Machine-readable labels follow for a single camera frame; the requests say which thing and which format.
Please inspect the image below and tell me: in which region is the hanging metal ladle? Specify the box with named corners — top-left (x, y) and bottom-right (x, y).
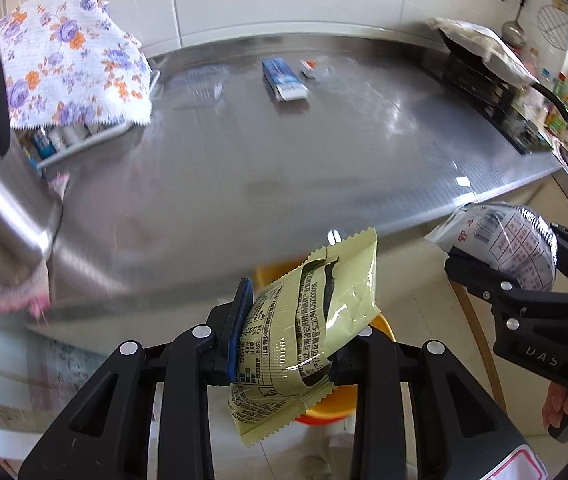
top-left (501, 0), bottom-right (527, 49)

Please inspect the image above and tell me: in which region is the silver white wrapper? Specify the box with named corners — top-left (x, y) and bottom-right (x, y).
top-left (425, 203), bottom-right (558, 292)

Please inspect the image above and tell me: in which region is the floral white cloth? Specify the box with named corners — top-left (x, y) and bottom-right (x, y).
top-left (0, 0), bottom-right (152, 130)

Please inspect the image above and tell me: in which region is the pink towel under kettle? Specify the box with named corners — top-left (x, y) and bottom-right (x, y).
top-left (0, 172), bottom-right (70, 318)

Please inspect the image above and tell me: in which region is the small orange white box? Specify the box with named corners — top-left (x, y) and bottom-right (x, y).
top-left (300, 60), bottom-right (319, 79)

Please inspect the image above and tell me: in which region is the blue toothpaste box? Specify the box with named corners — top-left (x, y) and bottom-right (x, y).
top-left (261, 58), bottom-right (309, 102)

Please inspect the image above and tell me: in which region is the clear plastic tray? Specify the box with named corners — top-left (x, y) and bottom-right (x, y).
top-left (176, 65), bottom-right (229, 108)

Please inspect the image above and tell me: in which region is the yellow-green snack wrapper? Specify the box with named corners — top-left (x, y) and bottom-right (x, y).
top-left (228, 228), bottom-right (380, 446)

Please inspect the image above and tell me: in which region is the white storage tray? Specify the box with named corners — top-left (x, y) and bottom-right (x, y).
top-left (33, 69), bottom-right (162, 170)

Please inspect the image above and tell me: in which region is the clear plastic bottle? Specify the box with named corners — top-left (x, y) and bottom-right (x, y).
top-left (314, 55), bottom-right (361, 91)

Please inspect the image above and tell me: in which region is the white cloth on stove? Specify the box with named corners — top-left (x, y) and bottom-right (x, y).
top-left (425, 18), bottom-right (539, 88)

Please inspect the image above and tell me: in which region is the yellow trash bin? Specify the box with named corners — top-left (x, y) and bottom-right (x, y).
top-left (254, 257), bottom-right (397, 427)

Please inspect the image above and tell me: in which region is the black gas stove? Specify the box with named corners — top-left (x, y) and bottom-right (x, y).
top-left (438, 29), bottom-right (568, 155)

